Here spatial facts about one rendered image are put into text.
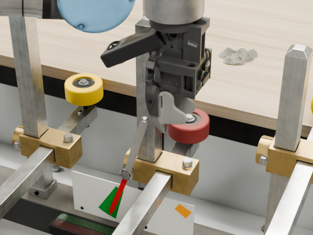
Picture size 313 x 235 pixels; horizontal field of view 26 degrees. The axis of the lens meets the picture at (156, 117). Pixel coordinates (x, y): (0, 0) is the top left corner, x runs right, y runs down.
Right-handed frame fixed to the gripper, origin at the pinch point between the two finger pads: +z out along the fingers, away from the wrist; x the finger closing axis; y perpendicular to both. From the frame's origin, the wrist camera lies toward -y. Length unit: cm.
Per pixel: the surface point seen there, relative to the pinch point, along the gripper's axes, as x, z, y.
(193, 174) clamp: 7.2, 14.6, 3.6
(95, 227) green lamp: 2.2, 30.3, -14.7
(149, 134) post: 6.1, 7.2, -4.6
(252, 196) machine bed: 27.9, 33.6, 10.0
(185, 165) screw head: 7.0, 12.8, 2.1
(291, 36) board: 60, 10, 8
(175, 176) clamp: 5.4, 14.7, 0.9
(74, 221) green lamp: 2.0, 30.3, -19.3
